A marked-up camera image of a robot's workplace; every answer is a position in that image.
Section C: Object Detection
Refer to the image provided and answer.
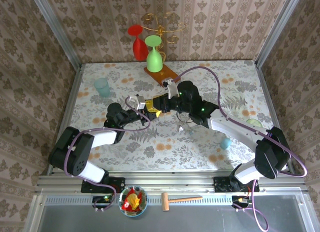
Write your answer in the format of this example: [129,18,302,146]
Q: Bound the blue earbud charging case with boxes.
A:
[219,137,232,150]

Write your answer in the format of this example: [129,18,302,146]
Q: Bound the gold rack with wooden base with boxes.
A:
[143,13,188,89]

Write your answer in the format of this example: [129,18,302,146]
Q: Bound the teal frosted cup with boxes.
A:
[93,78,111,98]

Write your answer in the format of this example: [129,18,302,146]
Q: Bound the green plastic wine glass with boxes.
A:
[144,35,164,73]

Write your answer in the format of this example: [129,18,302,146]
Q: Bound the red plastic wine glass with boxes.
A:
[127,24,148,62]

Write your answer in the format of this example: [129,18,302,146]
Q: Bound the green glass cup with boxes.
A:
[245,118,263,129]

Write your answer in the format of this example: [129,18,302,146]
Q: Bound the red yellow plastic pieces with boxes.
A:
[122,188,145,211]

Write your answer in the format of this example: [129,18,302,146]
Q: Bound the small black connector board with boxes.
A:
[92,195,112,209]
[231,195,251,209]

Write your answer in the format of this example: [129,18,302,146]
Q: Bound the small wooden mallet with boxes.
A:
[161,192,204,212]

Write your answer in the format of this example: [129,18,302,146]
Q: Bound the clear glass bowl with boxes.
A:
[118,186,148,217]

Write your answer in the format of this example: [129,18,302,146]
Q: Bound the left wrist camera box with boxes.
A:
[127,95,146,110]

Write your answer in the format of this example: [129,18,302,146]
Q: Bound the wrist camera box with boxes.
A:
[162,77,179,99]
[127,95,146,110]

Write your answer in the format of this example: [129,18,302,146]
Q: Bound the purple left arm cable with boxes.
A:
[63,96,152,213]

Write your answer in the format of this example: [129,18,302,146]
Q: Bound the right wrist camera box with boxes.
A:
[162,77,179,99]

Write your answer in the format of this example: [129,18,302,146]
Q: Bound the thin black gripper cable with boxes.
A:
[176,111,195,124]

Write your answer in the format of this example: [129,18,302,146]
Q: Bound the aluminium side rail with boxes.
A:
[46,64,84,176]
[254,61,295,174]

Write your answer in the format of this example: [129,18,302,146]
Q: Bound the long aluminium base rail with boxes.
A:
[36,170,306,193]

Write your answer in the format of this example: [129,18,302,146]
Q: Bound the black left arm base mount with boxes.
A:
[81,177,126,194]

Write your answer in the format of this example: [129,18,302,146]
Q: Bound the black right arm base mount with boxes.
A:
[213,176,260,192]

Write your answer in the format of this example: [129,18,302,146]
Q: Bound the grey slotted cable duct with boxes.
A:
[44,195,236,205]

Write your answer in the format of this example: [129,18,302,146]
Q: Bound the aluminium frame post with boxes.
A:
[254,0,305,67]
[27,0,83,67]

